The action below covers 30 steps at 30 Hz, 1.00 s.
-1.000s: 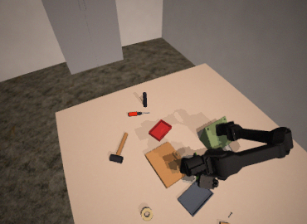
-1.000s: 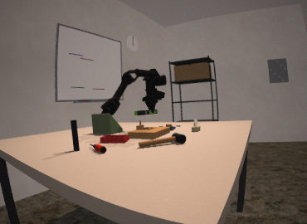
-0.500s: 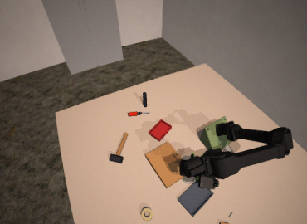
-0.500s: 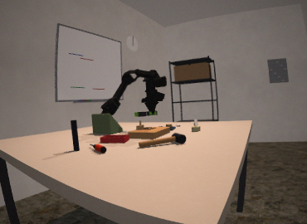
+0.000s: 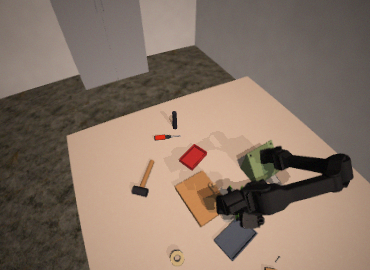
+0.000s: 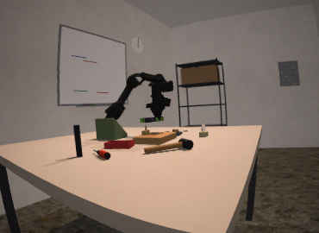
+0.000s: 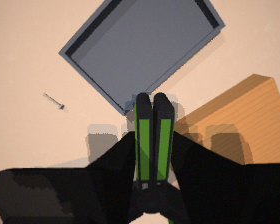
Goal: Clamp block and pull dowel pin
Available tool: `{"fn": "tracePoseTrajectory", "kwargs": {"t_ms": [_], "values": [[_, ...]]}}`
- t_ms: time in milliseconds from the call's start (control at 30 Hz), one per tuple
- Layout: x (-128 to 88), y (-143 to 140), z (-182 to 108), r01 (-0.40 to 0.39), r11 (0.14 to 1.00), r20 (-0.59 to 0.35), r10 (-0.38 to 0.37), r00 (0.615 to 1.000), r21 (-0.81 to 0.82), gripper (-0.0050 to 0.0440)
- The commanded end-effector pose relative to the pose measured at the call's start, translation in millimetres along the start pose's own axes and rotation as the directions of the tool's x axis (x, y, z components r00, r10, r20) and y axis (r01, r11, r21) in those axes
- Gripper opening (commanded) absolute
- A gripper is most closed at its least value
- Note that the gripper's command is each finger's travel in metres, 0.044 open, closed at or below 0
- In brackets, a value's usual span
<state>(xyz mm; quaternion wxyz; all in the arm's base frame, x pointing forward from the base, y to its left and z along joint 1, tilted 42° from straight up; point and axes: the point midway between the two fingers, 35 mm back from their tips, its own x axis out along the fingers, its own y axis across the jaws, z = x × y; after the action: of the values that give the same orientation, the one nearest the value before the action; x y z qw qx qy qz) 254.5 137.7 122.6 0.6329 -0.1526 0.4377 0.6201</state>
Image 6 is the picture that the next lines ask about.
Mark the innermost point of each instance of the red tray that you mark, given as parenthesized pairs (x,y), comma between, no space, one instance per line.
(119,144)

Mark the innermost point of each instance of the black mallet with wooden handle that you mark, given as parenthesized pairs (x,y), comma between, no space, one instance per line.
(182,143)

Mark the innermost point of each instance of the red-handled screwdriver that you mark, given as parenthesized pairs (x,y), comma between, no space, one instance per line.
(103,154)

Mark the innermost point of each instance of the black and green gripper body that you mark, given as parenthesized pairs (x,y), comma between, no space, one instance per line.
(157,101)

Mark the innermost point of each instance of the black flat bar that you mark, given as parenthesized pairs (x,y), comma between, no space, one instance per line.
(78,140)

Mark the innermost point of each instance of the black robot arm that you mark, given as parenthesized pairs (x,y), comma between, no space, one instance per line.
(116,109)

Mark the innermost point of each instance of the light brown wooden board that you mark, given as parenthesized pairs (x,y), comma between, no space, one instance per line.
(155,138)

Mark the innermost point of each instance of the black spring clamp with green grips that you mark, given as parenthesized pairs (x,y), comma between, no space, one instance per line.
(151,119)

